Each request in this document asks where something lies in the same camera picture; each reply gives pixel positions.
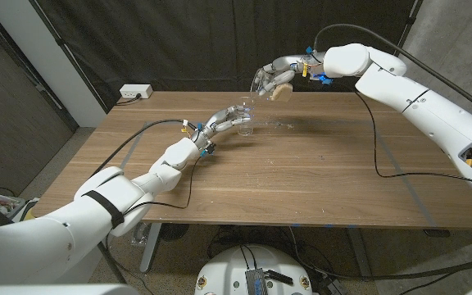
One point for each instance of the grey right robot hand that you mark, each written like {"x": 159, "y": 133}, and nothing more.
{"x": 297, "y": 65}

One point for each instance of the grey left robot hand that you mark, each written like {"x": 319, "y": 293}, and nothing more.
{"x": 223, "y": 121}

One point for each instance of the clear plastic cup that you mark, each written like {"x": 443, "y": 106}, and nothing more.
{"x": 279, "y": 96}
{"x": 246, "y": 131}

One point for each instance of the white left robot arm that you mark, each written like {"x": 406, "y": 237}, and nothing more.
{"x": 109, "y": 196}

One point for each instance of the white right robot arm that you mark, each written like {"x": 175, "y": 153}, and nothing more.
{"x": 424, "y": 106}

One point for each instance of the black backdrop curtain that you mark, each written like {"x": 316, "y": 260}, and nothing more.
{"x": 178, "y": 41}

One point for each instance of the white power strip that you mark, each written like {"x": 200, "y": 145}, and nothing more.
{"x": 135, "y": 91}

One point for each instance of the black round floor fan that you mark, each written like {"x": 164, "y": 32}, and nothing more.
{"x": 174, "y": 231}

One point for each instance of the black backdrop stand pole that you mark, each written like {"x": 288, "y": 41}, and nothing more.
{"x": 411, "y": 19}
{"x": 60, "y": 42}

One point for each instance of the grey table leg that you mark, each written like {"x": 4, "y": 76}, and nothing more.
{"x": 151, "y": 250}
{"x": 359, "y": 254}

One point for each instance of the white robot torso base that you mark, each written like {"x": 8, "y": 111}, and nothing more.
{"x": 236, "y": 270}

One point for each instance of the grey electronics box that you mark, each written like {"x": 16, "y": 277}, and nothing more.
{"x": 256, "y": 282}

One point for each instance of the black flat adapter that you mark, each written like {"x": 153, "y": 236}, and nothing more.
{"x": 279, "y": 277}

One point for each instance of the white robot chest shell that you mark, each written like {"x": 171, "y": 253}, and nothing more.
{"x": 55, "y": 290}

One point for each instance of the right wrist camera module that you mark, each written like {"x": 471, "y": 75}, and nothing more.
{"x": 320, "y": 78}

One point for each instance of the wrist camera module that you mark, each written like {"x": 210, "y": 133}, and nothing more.
{"x": 320, "y": 78}
{"x": 208, "y": 149}

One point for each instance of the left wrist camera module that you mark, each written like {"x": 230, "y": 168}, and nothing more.
{"x": 208, "y": 149}

